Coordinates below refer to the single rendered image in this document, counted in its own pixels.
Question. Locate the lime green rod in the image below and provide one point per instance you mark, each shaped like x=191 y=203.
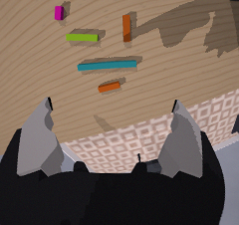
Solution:
x=81 y=37

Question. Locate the small magenta block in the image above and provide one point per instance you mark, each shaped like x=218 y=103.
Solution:
x=59 y=13

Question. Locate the turquoise rod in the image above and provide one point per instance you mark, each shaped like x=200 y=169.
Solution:
x=106 y=65

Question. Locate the orange rod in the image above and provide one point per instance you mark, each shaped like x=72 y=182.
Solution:
x=108 y=87
x=126 y=28

